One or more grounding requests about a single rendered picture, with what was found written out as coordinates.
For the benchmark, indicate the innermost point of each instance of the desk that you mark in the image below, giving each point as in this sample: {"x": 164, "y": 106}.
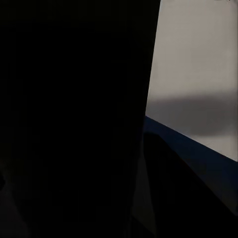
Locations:
{"x": 218, "y": 172}

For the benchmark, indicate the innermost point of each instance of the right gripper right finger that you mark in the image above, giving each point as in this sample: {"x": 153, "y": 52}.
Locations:
{"x": 184, "y": 206}

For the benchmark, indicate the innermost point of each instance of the monitor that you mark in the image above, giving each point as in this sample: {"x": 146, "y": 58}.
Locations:
{"x": 78, "y": 77}

